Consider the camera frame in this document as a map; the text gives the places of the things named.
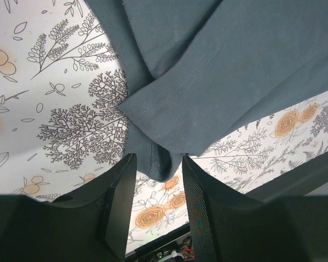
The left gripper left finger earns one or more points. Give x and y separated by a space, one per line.
88 224

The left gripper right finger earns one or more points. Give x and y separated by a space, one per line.
227 225

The blue grey t shirt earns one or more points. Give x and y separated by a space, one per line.
198 70

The floral table mat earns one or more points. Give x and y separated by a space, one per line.
61 83

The aluminium frame rail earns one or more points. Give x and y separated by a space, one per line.
300 181

